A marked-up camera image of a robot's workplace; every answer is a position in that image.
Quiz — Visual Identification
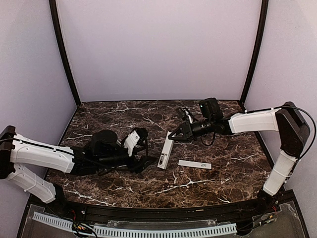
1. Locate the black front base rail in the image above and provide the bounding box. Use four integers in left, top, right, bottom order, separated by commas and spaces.
28, 190, 300, 229

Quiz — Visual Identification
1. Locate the small AAA battery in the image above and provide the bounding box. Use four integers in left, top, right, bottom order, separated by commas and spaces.
159, 154, 165, 165

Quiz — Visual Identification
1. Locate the black frame post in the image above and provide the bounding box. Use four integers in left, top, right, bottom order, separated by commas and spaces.
49, 0, 81, 107
240, 0, 269, 105

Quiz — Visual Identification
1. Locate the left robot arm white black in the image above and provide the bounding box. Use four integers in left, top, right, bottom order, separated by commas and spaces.
0, 125, 156, 204

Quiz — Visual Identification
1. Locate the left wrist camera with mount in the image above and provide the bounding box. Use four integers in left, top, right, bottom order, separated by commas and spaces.
122, 127, 148, 157

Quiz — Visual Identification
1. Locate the grey slotted cable duct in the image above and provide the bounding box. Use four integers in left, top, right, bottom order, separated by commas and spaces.
32, 212, 237, 238

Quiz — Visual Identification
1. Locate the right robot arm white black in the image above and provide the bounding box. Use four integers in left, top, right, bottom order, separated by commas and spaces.
168, 98, 311, 213

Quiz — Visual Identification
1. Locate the white remote control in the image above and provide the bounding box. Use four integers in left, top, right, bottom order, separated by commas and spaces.
157, 131, 174, 170

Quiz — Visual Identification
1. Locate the black right frame post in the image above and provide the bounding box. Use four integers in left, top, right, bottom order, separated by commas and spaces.
240, 0, 269, 105

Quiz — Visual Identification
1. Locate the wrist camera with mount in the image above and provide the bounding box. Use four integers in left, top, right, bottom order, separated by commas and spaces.
176, 107, 198, 123
122, 127, 148, 157

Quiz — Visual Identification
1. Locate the black left frame post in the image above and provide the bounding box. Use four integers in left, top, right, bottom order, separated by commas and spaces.
49, 0, 81, 107

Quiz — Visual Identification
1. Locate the white battery cover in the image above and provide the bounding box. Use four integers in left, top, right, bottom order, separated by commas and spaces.
178, 160, 212, 169

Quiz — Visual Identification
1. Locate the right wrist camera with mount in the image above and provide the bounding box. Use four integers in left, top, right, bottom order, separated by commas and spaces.
176, 107, 198, 123

